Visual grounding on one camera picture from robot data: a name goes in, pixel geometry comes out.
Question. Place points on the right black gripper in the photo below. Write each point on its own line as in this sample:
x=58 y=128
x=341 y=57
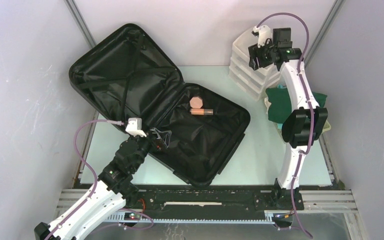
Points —
x=255 y=52

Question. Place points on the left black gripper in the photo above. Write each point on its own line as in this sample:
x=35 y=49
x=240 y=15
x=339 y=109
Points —
x=162 y=139

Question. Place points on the white plastic drawer organizer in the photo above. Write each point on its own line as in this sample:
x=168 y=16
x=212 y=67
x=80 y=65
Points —
x=253 y=82

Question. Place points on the orange grey cylindrical tube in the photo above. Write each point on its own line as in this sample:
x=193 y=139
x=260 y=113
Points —
x=201 y=112

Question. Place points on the pink brown small box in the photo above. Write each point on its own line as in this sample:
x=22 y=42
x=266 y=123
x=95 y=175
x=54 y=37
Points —
x=196 y=102

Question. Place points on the dark green garment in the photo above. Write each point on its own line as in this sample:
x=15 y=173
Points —
x=280 y=107

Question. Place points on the black ribbed hard-shell suitcase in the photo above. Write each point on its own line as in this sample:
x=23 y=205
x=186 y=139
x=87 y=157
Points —
x=128 y=75

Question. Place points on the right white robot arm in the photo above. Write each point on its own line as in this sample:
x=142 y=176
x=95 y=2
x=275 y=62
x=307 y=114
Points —
x=305 y=123

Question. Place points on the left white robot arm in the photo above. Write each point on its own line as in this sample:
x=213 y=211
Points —
x=112 y=190

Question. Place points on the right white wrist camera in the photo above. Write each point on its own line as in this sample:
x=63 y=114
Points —
x=263 y=32

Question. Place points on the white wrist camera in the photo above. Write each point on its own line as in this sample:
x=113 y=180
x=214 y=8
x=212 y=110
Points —
x=134 y=127
x=263 y=32

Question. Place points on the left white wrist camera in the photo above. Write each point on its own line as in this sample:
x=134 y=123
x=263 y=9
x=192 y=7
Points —
x=134 y=127

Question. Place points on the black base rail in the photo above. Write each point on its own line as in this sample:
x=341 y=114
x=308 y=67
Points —
x=215 y=202

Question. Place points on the grey slotted cable duct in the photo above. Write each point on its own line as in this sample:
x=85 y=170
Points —
x=119 y=218

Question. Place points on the aluminium frame rail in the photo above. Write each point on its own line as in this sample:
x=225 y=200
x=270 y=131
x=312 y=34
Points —
x=315 y=201

